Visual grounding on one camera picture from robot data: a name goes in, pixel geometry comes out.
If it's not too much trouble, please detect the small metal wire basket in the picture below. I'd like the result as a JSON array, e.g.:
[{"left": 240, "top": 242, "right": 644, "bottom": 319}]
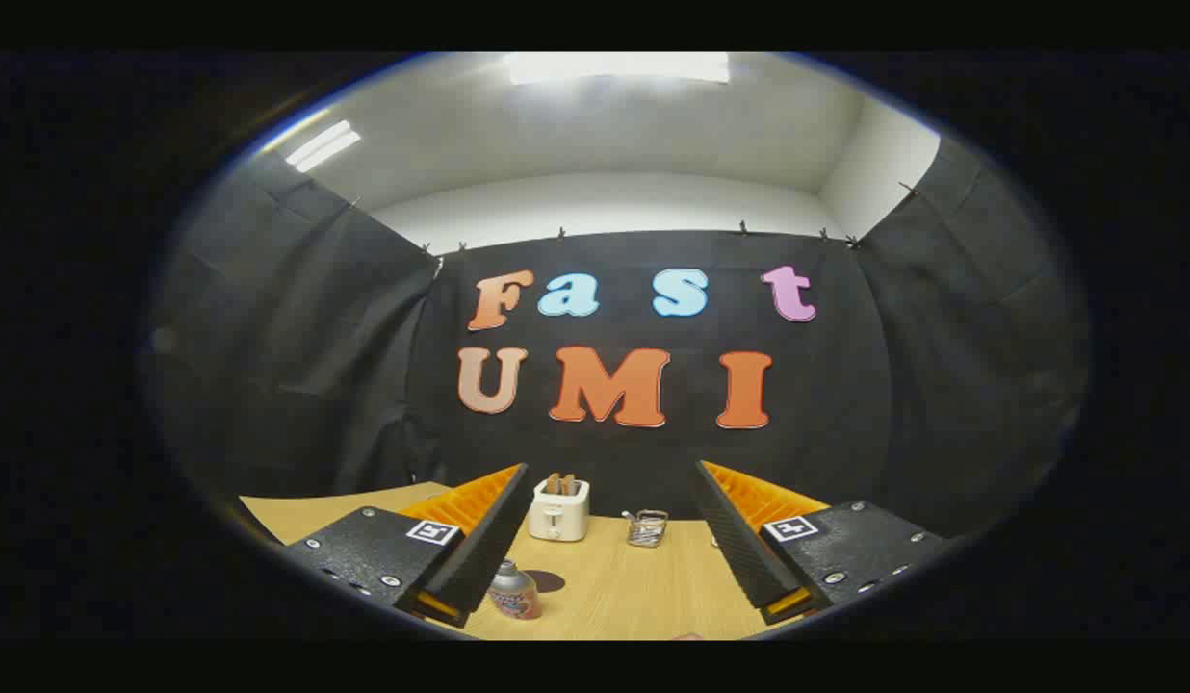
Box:
[{"left": 622, "top": 509, "right": 669, "bottom": 549}]

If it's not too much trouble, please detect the wooden table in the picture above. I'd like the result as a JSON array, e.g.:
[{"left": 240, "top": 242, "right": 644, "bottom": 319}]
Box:
[{"left": 239, "top": 481, "right": 808, "bottom": 642}]

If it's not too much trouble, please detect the ceiling light panel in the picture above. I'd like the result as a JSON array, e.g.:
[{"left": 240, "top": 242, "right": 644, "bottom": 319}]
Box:
[{"left": 284, "top": 119, "right": 363, "bottom": 175}]

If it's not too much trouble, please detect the silver juice bottle pink label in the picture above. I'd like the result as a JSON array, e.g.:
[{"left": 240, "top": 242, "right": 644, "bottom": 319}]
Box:
[{"left": 487, "top": 558, "right": 543, "bottom": 620}]

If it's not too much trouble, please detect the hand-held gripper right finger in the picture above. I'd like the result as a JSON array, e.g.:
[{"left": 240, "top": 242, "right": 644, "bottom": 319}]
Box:
[{"left": 690, "top": 460, "right": 954, "bottom": 627}]

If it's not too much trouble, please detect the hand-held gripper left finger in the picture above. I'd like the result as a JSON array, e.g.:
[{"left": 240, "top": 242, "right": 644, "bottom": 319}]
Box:
[{"left": 282, "top": 462, "right": 537, "bottom": 629}]

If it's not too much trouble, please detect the black backdrop cloth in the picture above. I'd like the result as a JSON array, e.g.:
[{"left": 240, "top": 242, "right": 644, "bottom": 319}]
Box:
[{"left": 142, "top": 135, "right": 1089, "bottom": 542}]

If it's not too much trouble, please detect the white toaster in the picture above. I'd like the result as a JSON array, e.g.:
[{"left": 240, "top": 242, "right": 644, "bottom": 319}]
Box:
[{"left": 528, "top": 477, "right": 591, "bottom": 543}]

